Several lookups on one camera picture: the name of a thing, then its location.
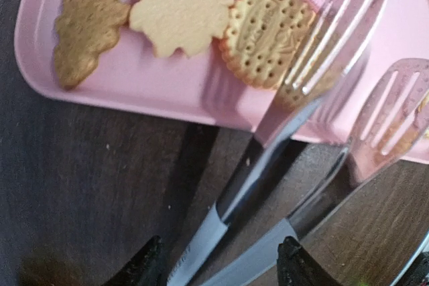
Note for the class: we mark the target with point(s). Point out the beige round biscuit left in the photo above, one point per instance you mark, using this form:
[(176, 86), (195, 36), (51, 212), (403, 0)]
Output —
[(262, 38)]

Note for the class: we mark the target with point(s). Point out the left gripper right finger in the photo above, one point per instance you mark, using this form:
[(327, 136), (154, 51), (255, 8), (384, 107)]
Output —
[(296, 267)]

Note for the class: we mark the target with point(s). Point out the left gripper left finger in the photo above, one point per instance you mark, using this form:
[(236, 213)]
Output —
[(144, 268)]

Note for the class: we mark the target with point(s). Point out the beige flower cookie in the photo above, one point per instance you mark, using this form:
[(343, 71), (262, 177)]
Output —
[(188, 25)]

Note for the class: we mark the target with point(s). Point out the brown tree cookie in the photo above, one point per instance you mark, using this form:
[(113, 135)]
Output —
[(86, 29)]

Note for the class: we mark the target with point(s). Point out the pink plastic tray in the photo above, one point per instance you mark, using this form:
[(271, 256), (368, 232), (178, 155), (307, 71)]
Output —
[(201, 89)]

